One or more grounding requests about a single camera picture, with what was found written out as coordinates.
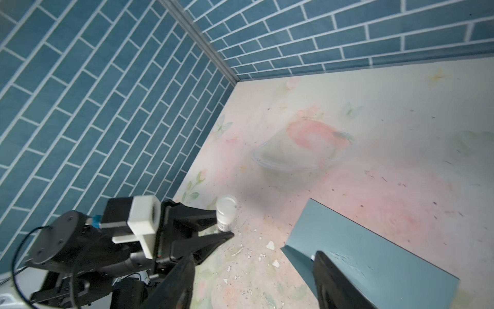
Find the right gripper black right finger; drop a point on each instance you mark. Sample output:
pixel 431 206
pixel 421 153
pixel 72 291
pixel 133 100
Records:
pixel 334 290

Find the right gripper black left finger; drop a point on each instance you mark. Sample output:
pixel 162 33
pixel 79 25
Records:
pixel 176 291

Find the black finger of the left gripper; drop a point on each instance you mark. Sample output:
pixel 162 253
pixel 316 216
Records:
pixel 198 248
pixel 193 218

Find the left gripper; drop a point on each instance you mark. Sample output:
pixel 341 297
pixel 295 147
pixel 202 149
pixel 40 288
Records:
pixel 82 262

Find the white glue stick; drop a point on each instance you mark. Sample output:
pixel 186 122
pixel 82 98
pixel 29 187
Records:
pixel 226 213

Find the teal envelope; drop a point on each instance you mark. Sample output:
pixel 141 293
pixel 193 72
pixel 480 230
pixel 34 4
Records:
pixel 387 275

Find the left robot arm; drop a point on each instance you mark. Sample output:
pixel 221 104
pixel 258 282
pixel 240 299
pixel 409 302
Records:
pixel 128 292

